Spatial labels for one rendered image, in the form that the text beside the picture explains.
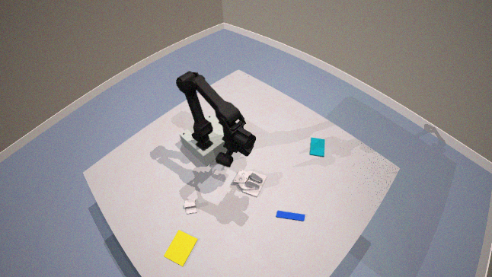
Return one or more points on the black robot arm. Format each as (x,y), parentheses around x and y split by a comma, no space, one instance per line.
(226,113)

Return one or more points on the small cyan block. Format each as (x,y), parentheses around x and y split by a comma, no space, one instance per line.
(317,147)

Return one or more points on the blue flat bar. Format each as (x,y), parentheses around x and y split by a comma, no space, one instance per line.
(289,215)

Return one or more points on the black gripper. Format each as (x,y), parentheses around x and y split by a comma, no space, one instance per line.
(226,159)

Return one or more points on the yellow rectangular plate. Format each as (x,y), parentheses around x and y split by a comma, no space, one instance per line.
(180,248)

